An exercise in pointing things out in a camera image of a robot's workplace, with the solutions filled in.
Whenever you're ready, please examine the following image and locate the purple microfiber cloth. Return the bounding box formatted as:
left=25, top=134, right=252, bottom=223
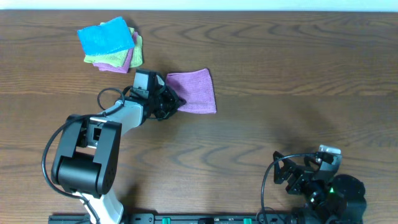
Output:
left=166, top=68, right=217, bottom=114

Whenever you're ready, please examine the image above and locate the blue folded cloth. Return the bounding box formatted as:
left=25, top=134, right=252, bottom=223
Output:
left=77, top=17, right=135, bottom=55

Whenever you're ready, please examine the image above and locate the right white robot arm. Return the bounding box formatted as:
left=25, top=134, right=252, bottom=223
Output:
left=273, top=149, right=367, bottom=224

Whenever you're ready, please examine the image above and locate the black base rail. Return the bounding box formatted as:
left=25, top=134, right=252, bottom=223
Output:
left=47, top=213, right=363, bottom=224

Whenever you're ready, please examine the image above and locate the purple folded cloth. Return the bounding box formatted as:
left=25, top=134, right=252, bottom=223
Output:
left=92, top=27, right=136, bottom=73

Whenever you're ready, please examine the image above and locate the green folded cloth lower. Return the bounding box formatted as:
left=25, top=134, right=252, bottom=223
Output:
left=130, top=32, right=144, bottom=68

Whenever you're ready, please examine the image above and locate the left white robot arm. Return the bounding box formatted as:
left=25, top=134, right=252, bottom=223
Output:
left=42, top=70, right=185, bottom=223

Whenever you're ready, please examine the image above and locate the left black cable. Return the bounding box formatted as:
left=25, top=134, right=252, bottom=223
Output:
left=41, top=87, right=126, bottom=224

